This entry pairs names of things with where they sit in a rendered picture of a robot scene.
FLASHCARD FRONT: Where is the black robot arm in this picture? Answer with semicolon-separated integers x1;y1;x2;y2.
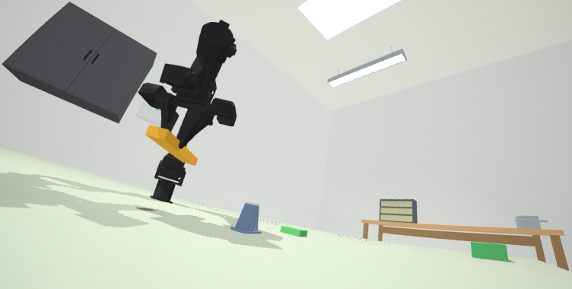
151;20;237;204

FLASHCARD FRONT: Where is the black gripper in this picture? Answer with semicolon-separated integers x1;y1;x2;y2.
138;71;237;149

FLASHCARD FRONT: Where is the orange bar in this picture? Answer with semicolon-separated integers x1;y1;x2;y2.
145;125;198;166

